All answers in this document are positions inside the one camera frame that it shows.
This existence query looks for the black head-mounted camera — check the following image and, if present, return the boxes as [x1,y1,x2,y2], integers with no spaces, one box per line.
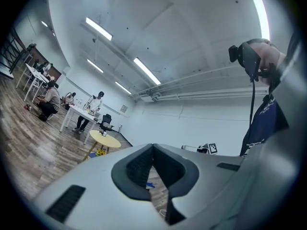
[228,41,261,82]

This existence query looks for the white ceiling pipes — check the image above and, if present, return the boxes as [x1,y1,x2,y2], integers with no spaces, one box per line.
[131,85,269,103]

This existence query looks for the black camera cable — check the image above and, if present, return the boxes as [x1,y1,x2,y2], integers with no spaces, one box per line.
[248,80,256,126]

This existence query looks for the long white table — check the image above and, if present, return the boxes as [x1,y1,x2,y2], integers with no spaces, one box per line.
[15,63,50,103]

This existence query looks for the person's head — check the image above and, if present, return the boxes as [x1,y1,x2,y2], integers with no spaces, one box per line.
[244,38,287,87]

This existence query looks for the black office chair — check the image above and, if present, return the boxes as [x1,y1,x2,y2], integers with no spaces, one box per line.
[99,114,114,133]

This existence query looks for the white rectangular table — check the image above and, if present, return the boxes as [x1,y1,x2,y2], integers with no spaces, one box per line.
[59,105,102,145]

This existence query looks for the yellow round table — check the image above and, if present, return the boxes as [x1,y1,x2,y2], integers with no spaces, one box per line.
[83,129,122,161]

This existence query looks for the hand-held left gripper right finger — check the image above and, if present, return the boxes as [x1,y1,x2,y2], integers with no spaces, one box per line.
[153,143,200,226]

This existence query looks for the black metal railing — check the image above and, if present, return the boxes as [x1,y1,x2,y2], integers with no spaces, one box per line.
[0,27,27,77]

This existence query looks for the ceiling light bar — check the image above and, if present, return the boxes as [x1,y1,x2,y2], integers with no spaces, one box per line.
[86,58,105,74]
[133,57,162,85]
[85,16,114,41]
[115,80,132,95]
[251,0,271,41]

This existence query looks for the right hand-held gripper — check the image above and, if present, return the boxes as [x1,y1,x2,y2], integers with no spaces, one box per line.
[181,142,219,156]

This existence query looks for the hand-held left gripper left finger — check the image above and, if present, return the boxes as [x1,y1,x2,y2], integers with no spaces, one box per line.
[111,143,154,201]

